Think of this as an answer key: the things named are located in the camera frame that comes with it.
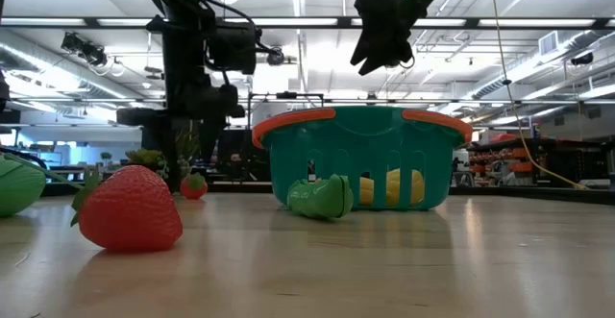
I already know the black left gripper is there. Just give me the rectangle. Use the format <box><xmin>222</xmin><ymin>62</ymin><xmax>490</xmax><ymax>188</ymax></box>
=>
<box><xmin>160</xmin><ymin>81</ymin><xmax>247</xmax><ymax>192</ymax></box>

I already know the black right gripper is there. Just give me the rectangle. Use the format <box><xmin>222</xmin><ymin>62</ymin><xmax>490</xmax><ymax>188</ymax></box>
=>
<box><xmin>349</xmin><ymin>0</ymin><xmax>464</xmax><ymax>77</ymax></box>

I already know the small red toy strawberry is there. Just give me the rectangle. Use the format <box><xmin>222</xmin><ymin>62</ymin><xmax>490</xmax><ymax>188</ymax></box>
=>
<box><xmin>179</xmin><ymin>171</ymin><xmax>209</xmax><ymax>201</ymax></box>

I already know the teal basket with orange rim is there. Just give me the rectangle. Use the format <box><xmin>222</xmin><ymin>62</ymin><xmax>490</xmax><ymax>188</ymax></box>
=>
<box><xmin>251</xmin><ymin>105</ymin><xmax>475</xmax><ymax>212</ymax></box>

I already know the yellow toy lemon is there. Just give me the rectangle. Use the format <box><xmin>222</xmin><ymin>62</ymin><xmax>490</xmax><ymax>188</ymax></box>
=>
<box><xmin>358</xmin><ymin>167</ymin><xmax>427</xmax><ymax>208</ymax></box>

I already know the smooth green toy vegetable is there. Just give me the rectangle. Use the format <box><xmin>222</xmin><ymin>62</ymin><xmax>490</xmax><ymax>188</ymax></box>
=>
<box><xmin>0</xmin><ymin>153</ymin><xmax>48</xmax><ymax>219</ymax></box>

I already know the large red toy strawberry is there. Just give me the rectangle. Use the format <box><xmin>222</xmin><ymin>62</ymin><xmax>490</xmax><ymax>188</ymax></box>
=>
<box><xmin>45</xmin><ymin>163</ymin><xmax>185</xmax><ymax>254</ymax></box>

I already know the black ceiling-mounted device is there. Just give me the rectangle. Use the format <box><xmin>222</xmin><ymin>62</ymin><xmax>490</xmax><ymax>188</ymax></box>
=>
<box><xmin>60</xmin><ymin>31</ymin><xmax>110</xmax><ymax>68</ymax></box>

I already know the shelving with orange bins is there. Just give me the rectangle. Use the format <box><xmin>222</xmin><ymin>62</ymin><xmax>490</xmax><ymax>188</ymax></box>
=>
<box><xmin>468</xmin><ymin>133</ymin><xmax>615</xmax><ymax>189</ymax></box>

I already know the thin hanging cable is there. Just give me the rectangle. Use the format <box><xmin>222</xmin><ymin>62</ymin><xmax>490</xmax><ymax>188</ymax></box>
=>
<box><xmin>488</xmin><ymin>0</ymin><xmax>591</xmax><ymax>192</ymax></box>

